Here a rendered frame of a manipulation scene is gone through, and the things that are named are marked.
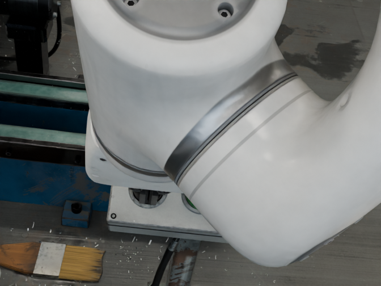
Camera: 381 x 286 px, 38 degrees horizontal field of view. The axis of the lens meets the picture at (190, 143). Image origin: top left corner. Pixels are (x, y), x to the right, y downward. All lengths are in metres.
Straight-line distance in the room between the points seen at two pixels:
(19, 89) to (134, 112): 0.62
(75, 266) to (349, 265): 0.39
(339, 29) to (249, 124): 1.11
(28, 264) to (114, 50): 0.61
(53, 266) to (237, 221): 0.57
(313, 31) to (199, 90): 1.08
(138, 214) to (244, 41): 0.34
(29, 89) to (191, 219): 0.40
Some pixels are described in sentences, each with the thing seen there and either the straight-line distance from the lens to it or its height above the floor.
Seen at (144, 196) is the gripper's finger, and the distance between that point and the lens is 0.49.
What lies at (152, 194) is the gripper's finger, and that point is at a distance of 0.48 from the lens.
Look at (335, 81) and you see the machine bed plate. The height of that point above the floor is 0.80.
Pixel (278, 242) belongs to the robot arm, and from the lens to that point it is 0.23.
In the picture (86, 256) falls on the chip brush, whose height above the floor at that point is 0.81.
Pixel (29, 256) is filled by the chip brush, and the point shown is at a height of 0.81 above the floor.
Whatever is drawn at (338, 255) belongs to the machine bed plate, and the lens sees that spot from 0.87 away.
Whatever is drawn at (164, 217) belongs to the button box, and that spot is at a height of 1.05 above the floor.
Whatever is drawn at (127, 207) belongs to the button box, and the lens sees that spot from 0.53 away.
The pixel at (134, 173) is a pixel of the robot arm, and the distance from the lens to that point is 0.33.
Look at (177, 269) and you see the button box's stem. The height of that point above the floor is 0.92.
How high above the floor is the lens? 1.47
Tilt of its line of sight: 45 degrees down
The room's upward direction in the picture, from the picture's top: 11 degrees clockwise
